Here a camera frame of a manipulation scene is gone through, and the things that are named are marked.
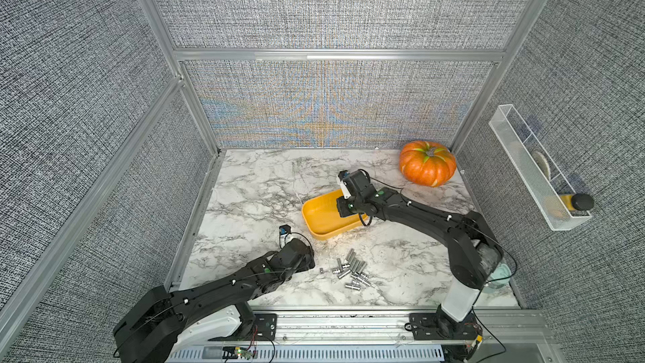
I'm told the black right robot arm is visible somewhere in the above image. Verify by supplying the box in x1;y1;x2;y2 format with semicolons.
337;169;504;324

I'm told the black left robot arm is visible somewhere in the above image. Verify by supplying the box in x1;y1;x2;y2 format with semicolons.
113;239;315;362

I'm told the yellow storage box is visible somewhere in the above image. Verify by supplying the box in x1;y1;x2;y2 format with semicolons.
302;189;362;240

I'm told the silver socket long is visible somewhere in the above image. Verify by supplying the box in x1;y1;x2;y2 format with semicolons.
345;249;355;263

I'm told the silver socket front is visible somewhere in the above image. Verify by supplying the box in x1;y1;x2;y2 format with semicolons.
344;283;361;291

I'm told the orange pumpkin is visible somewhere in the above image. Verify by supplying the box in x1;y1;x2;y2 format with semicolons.
399;140;457;188

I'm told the teal cup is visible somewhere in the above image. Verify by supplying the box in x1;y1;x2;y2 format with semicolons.
483;263;512;293

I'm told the round brush in shelf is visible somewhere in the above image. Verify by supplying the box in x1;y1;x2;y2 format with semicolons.
531;151;551;181

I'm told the yellow bottle black cap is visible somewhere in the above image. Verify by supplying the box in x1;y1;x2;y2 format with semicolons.
559;193;596;212

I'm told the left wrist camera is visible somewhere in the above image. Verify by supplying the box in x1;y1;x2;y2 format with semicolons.
279;225;292;236

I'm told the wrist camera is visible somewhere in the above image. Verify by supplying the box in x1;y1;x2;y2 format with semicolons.
279;225;292;236
337;170;351;199

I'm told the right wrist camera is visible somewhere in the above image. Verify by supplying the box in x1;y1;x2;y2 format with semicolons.
337;170;351;199

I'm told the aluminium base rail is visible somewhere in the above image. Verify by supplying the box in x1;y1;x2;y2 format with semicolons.
163;306;565;362

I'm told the clear wall shelf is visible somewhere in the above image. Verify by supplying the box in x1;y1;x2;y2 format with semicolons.
489;104;592;231

